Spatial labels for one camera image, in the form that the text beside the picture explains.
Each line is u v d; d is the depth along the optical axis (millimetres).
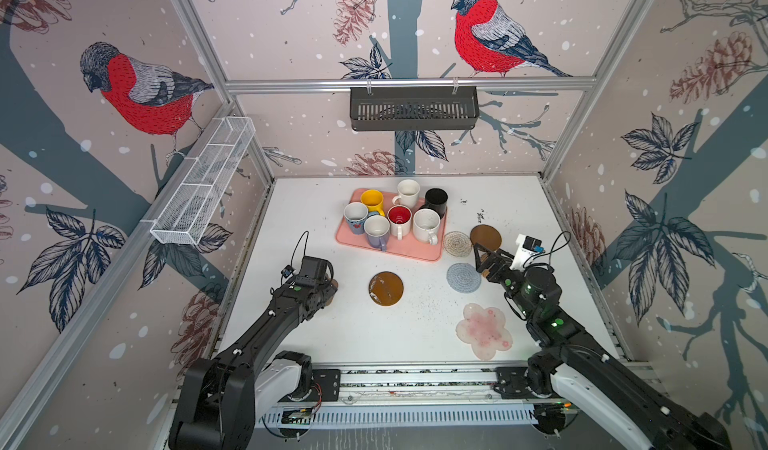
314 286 668
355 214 1022
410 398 727
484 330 827
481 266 713
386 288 904
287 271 792
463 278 925
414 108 1063
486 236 1016
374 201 1031
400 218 1035
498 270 688
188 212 712
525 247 684
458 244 1007
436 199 1020
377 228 1005
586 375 532
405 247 1003
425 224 1029
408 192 1061
